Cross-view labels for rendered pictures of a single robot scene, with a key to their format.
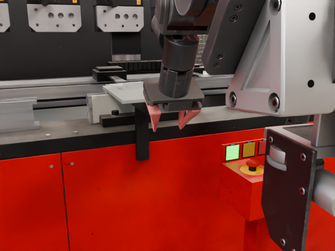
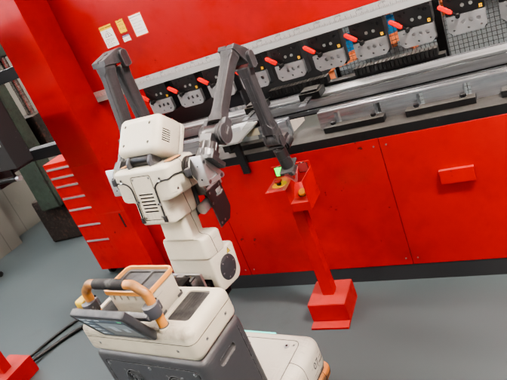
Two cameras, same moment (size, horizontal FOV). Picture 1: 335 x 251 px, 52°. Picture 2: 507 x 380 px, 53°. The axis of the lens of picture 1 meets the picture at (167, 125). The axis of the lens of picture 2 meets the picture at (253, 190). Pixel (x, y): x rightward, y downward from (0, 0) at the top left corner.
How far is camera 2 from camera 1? 2.11 m
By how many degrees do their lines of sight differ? 51
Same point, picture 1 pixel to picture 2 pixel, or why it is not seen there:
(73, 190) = not seen: hidden behind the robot
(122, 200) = (246, 195)
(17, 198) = not seen: hidden behind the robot
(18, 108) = (192, 145)
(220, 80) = (345, 94)
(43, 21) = (186, 101)
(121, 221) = (250, 207)
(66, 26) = (197, 101)
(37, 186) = not seen: hidden behind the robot
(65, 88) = (234, 120)
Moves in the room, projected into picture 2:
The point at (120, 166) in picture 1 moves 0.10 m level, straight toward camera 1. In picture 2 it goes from (238, 176) to (227, 185)
